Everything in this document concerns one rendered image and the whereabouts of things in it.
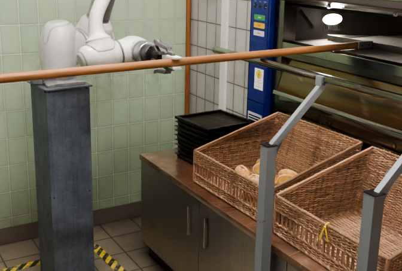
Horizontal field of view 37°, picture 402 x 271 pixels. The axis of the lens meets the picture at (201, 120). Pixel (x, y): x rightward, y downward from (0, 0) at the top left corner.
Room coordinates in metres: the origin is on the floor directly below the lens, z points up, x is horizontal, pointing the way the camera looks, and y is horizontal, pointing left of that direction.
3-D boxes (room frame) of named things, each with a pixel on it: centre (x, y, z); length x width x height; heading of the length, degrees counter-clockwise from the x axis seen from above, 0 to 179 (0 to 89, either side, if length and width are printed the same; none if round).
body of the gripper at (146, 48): (2.28, 0.18, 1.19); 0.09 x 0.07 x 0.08; 32
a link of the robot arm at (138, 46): (2.35, 0.22, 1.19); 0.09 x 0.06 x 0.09; 122
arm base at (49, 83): (2.62, 0.65, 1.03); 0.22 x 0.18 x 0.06; 125
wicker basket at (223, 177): (2.42, -0.31, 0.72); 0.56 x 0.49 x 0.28; 32
